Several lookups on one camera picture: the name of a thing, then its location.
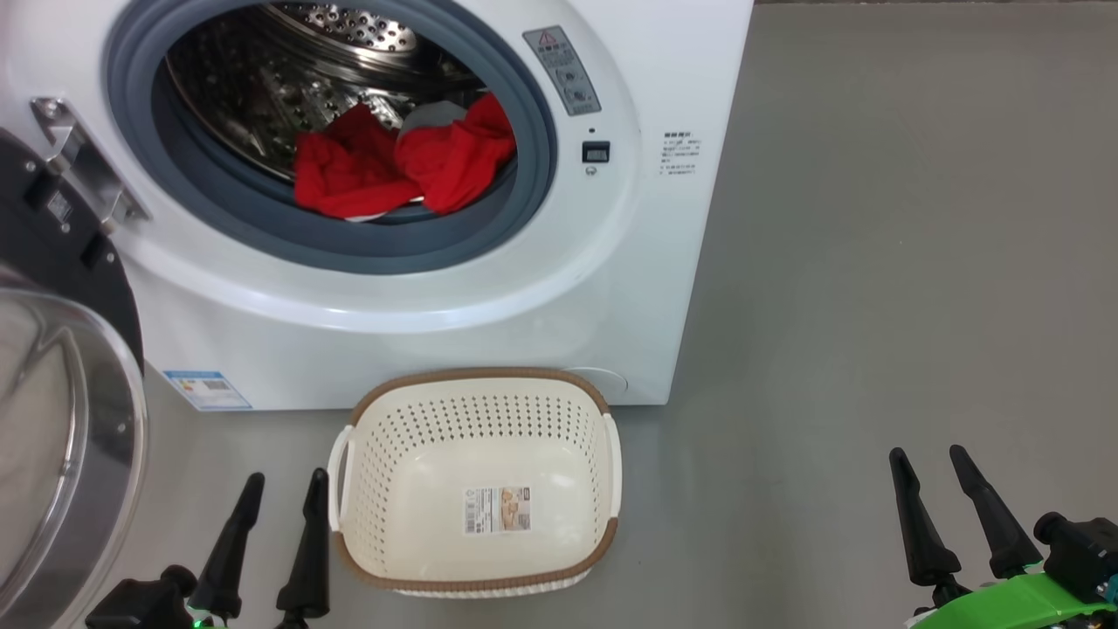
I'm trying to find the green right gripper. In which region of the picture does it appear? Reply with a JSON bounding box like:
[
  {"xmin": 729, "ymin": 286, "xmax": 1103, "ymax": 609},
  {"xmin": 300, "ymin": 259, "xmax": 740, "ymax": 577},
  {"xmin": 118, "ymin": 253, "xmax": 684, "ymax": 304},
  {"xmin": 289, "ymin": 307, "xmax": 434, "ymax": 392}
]
[{"xmin": 889, "ymin": 445, "xmax": 1118, "ymax": 629}]

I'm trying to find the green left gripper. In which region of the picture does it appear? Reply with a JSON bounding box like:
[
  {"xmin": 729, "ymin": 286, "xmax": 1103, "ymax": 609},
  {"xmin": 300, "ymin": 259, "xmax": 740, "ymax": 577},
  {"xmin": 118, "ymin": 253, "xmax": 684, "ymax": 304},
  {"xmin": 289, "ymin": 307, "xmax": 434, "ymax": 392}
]
[{"xmin": 188, "ymin": 468, "xmax": 331, "ymax": 629}]

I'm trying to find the round black glass washer door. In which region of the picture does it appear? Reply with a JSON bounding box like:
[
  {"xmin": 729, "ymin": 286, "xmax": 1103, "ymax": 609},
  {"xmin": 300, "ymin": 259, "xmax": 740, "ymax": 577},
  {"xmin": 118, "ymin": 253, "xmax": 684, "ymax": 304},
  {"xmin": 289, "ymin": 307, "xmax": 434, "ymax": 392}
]
[{"xmin": 0, "ymin": 129, "xmax": 149, "ymax": 629}]

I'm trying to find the red and white garment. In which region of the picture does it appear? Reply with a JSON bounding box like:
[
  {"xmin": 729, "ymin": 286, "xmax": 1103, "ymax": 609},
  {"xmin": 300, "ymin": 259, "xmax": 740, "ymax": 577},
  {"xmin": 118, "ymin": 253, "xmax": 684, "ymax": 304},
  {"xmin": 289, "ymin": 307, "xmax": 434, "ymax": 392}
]
[{"xmin": 293, "ymin": 92, "xmax": 518, "ymax": 222}]

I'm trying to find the cream perforated laundry basket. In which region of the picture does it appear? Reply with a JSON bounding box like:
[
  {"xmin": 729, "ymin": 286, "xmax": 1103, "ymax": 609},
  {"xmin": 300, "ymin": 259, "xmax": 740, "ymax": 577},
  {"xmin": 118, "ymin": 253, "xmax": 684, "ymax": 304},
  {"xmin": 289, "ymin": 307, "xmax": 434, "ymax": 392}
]
[{"xmin": 328, "ymin": 367, "xmax": 623, "ymax": 599}]

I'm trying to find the printed product label sticker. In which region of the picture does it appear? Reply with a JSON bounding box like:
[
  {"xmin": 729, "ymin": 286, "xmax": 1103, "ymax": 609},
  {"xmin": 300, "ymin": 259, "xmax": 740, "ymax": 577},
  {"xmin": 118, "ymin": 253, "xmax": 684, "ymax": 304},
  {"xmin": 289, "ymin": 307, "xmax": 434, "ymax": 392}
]
[{"xmin": 463, "ymin": 486, "xmax": 532, "ymax": 536}]

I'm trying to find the white Hisense washing machine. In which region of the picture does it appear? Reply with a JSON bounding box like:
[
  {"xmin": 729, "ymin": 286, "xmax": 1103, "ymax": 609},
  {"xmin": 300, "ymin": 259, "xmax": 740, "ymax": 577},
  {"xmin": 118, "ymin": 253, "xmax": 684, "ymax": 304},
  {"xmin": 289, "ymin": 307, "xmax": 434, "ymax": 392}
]
[{"xmin": 0, "ymin": 0, "xmax": 754, "ymax": 411}]

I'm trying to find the metal door hinge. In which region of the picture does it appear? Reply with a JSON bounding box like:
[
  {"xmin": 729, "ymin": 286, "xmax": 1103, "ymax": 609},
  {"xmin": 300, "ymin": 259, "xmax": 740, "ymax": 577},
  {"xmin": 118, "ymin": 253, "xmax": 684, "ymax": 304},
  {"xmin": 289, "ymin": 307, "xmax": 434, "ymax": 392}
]
[{"xmin": 31, "ymin": 96, "xmax": 149, "ymax": 232}]

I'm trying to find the stainless steel washing machine drum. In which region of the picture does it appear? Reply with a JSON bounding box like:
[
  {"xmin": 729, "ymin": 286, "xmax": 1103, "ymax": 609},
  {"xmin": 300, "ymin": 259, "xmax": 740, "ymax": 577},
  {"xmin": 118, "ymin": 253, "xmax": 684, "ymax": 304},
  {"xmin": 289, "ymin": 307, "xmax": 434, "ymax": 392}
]
[{"xmin": 166, "ymin": 0, "xmax": 486, "ymax": 184}]

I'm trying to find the blue energy label sticker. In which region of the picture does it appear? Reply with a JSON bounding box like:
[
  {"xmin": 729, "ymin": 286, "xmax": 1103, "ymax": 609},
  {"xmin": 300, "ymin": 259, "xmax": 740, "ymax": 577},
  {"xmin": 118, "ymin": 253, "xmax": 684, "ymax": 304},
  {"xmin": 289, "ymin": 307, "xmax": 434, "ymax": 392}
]
[{"xmin": 163, "ymin": 370, "xmax": 252, "ymax": 411}]

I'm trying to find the round white filter cover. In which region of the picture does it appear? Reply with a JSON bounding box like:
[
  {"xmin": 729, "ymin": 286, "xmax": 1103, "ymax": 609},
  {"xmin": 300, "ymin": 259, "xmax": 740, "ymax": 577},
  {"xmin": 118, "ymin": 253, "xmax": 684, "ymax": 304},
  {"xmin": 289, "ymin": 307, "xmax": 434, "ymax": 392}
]
[{"xmin": 563, "ymin": 367, "xmax": 628, "ymax": 398}]

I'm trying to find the grey warning sticker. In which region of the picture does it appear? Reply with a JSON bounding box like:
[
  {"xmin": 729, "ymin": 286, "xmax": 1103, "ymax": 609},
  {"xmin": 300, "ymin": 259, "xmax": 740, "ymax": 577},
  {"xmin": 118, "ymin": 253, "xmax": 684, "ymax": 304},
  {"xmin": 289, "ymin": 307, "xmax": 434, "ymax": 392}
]
[{"xmin": 522, "ymin": 26, "xmax": 602, "ymax": 117}]

